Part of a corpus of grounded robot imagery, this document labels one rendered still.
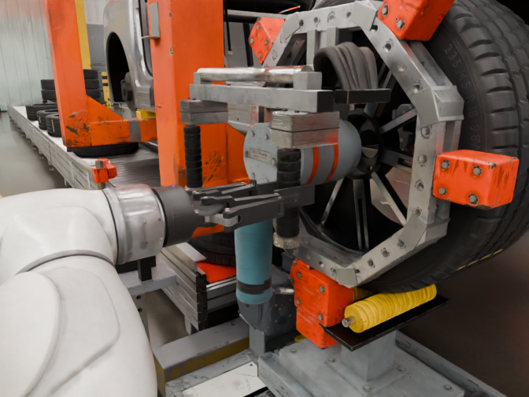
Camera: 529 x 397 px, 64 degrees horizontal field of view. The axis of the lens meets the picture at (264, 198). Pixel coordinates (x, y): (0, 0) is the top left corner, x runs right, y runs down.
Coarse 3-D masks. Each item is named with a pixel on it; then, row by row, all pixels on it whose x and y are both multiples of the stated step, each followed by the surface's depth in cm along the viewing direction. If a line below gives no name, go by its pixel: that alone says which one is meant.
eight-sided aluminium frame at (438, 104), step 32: (288, 32) 88; (384, 32) 69; (288, 64) 97; (416, 64) 65; (416, 96) 65; (448, 96) 64; (416, 128) 66; (448, 128) 66; (416, 160) 67; (416, 192) 68; (416, 224) 69; (320, 256) 92; (352, 256) 91; (384, 256) 77
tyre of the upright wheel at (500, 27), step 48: (336, 0) 87; (480, 0) 77; (432, 48) 71; (480, 48) 65; (528, 48) 73; (480, 96) 66; (528, 96) 69; (480, 144) 67; (528, 144) 69; (528, 192) 73; (480, 240) 71; (384, 288) 89
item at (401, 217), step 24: (384, 72) 83; (360, 120) 95; (384, 120) 88; (408, 120) 80; (384, 144) 86; (360, 168) 98; (384, 168) 89; (408, 168) 82; (336, 192) 100; (360, 192) 93; (384, 192) 88; (312, 216) 108; (336, 216) 111; (360, 216) 95; (384, 216) 116; (336, 240) 101; (360, 240) 96
